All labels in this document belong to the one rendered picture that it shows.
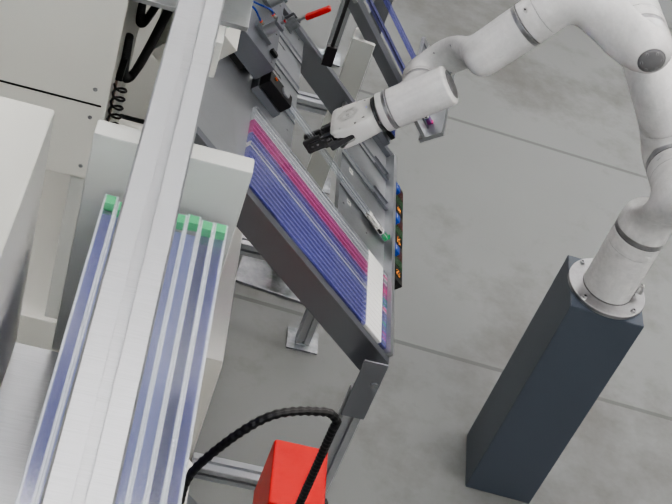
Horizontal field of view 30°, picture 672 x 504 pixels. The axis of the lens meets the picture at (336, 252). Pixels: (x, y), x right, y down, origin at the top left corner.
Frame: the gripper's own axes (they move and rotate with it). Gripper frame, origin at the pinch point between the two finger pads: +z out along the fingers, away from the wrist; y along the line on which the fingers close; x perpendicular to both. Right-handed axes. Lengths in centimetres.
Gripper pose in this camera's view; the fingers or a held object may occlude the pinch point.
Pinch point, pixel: (314, 141)
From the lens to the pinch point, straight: 264.2
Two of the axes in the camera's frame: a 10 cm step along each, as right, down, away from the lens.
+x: 4.7, 7.2, 5.1
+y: -0.6, 6.1, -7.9
